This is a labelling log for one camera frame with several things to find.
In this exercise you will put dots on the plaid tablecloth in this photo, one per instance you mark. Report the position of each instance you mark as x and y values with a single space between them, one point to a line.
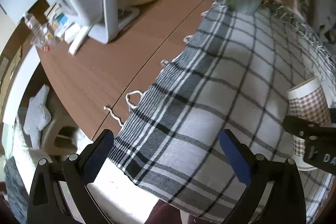
234 73

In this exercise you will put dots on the grey star cushion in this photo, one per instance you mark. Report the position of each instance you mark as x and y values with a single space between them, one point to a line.
38 116

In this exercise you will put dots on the stack of books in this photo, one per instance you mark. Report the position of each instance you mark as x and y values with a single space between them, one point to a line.
65 29

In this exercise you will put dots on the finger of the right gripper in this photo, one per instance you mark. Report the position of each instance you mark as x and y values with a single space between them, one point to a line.
319 143

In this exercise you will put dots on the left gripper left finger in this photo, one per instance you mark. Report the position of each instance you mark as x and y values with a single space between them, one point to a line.
56 185

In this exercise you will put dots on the grey curtain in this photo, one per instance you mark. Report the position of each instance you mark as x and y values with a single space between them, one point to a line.
321 17

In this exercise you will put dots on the crumpled plastic bottle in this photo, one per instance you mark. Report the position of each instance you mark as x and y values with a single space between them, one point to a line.
42 37

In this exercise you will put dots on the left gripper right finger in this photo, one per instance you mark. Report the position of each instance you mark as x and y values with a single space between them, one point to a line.
274 191

